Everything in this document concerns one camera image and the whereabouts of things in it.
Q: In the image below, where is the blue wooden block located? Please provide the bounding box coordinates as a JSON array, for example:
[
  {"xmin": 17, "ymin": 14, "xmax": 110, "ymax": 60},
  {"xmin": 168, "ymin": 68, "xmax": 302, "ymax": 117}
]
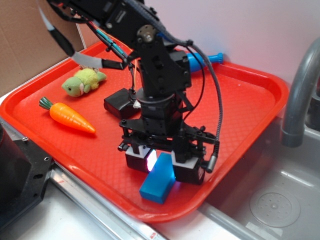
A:
[{"xmin": 139, "ymin": 152, "xmax": 176, "ymax": 204}]

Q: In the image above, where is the black braided cable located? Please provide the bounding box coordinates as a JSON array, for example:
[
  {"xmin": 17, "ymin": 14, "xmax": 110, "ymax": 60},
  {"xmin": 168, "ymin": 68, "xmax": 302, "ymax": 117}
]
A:
[{"xmin": 149, "ymin": 14, "xmax": 222, "ymax": 174}]

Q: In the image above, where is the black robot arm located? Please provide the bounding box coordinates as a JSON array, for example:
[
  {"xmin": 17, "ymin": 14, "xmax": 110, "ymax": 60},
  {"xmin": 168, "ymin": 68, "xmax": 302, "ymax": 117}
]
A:
[{"xmin": 43, "ymin": 0, "xmax": 220, "ymax": 185}]

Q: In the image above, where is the brown cardboard panel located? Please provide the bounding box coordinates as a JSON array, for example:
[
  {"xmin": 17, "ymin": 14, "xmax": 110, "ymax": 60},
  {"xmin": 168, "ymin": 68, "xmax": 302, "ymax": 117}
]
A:
[{"xmin": 0, "ymin": 0, "xmax": 84, "ymax": 96}]

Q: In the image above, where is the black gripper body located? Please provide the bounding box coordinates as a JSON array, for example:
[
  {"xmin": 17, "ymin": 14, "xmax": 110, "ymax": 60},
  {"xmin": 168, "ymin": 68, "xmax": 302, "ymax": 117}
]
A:
[{"xmin": 118, "ymin": 118, "xmax": 220, "ymax": 162}]

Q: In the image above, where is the black rounded block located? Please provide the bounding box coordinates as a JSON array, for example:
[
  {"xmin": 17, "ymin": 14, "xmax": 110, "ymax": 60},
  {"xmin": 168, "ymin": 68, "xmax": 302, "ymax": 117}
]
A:
[{"xmin": 103, "ymin": 88, "xmax": 140, "ymax": 120}]

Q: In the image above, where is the grey faucet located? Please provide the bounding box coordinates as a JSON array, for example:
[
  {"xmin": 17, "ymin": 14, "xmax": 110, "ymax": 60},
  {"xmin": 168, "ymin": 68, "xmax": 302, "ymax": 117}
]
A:
[{"xmin": 280, "ymin": 38, "xmax": 320, "ymax": 148}]

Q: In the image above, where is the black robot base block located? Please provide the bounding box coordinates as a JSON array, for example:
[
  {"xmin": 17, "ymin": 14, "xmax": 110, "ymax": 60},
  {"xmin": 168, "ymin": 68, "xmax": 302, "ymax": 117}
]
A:
[{"xmin": 0, "ymin": 126, "xmax": 53, "ymax": 231}]

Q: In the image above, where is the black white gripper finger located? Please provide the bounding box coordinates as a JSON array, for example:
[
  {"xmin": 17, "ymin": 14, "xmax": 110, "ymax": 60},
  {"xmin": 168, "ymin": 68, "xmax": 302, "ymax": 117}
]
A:
[
  {"xmin": 171, "ymin": 151, "xmax": 205, "ymax": 185},
  {"xmin": 125, "ymin": 146, "xmax": 157, "ymax": 173}
]

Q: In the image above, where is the blue plastic toy bottle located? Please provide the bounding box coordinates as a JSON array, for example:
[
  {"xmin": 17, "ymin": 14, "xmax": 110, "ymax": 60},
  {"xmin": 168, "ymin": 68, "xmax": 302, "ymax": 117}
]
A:
[{"xmin": 186, "ymin": 52, "xmax": 224, "ymax": 73}]

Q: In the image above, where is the orange toy carrot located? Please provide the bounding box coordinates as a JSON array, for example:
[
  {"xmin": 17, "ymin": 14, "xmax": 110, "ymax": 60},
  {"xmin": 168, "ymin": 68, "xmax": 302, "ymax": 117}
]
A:
[{"xmin": 39, "ymin": 96, "xmax": 96, "ymax": 134}]

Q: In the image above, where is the grey toy sink basin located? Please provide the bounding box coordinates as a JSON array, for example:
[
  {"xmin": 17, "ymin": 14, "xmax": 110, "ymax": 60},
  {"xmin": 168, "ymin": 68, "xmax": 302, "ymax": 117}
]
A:
[{"xmin": 198, "ymin": 116, "xmax": 320, "ymax": 240}]

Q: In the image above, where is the red plastic tray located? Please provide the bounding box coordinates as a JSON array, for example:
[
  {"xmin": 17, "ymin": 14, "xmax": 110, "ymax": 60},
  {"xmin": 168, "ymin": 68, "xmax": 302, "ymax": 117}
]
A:
[{"xmin": 0, "ymin": 60, "xmax": 289, "ymax": 223}]

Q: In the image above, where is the green plush bird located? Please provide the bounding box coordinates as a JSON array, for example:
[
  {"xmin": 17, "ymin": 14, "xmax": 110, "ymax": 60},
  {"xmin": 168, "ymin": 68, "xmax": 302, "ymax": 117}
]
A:
[{"xmin": 61, "ymin": 67, "xmax": 107, "ymax": 97}]

